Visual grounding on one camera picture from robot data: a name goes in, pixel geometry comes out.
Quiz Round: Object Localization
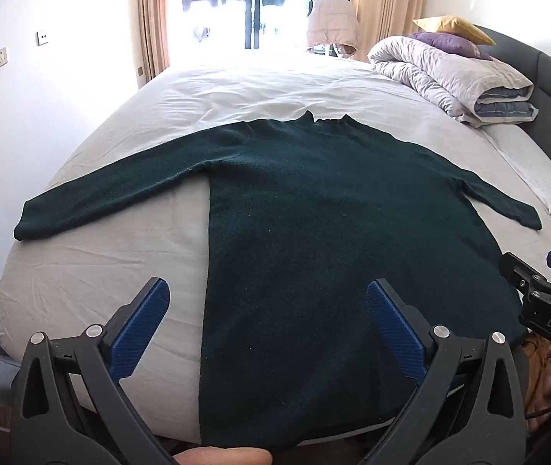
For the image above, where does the black framed glass door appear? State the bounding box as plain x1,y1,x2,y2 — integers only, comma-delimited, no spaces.
161,0,354,54

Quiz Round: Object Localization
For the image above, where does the wide beige curtain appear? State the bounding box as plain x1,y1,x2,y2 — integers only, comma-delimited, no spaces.
350,0,425,64

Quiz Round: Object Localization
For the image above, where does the bed with white sheet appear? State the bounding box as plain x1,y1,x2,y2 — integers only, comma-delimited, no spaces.
0,51,551,446

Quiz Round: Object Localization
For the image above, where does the person's left hand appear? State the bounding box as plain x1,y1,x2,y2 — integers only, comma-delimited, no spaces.
173,433,275,465

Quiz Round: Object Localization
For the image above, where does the folded grey duvet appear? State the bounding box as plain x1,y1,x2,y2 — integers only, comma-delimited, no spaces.
369,35,540,129

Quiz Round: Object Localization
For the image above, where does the flat white pillow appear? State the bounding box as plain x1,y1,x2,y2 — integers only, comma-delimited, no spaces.
479,123,551,226

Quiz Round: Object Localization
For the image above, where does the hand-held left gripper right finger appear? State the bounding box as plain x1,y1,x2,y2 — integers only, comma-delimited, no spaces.
362,278,528,465

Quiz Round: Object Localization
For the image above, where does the yellow pillow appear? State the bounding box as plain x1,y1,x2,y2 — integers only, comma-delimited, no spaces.
412,16,497,47

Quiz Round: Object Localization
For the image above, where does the orange brown cloth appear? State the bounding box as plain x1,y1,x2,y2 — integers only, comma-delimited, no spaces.
520,336,551,427

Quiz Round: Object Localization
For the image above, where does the pink puffer jacket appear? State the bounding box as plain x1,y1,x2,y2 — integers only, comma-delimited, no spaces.
306,0,358,59

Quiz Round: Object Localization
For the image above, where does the narrow beige curtain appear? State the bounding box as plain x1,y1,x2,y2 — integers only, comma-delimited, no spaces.
136,0,172,89

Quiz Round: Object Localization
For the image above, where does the dark green sweater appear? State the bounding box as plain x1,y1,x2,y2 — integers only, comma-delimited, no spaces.
14,110,543,451

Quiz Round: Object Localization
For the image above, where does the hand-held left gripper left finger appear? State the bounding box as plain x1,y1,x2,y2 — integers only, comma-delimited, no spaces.
10,277,179,465

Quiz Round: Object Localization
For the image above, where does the purple pillow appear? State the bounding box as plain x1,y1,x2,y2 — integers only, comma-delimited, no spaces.
408,31,494,61

